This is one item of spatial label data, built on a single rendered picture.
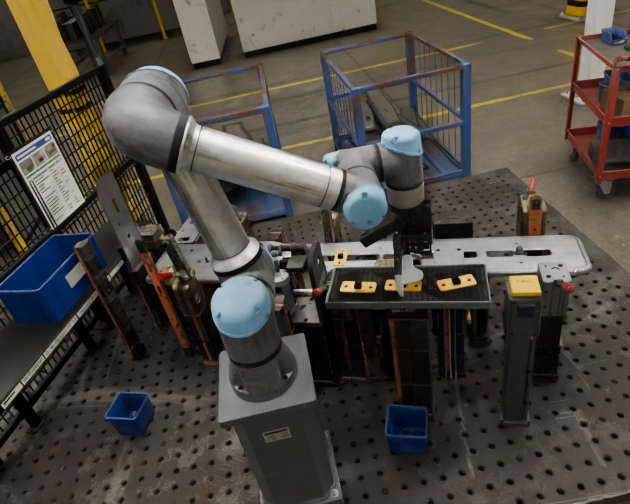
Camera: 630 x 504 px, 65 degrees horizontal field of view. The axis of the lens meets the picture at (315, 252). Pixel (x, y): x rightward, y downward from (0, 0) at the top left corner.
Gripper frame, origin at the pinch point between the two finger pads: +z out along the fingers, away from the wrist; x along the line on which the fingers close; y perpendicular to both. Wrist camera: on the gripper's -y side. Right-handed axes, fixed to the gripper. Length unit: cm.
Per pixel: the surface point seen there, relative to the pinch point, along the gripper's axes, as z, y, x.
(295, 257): 3.3, -30.6, 10.7
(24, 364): 16, -102, -24
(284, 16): 66, -303, 775
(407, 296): 3.1, 1.3, -3.6
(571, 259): 19, 41, 33
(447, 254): 8.0, 8.7, 19.8
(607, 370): 49, 52, 21
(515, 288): 3.0, 24.4, 0.7
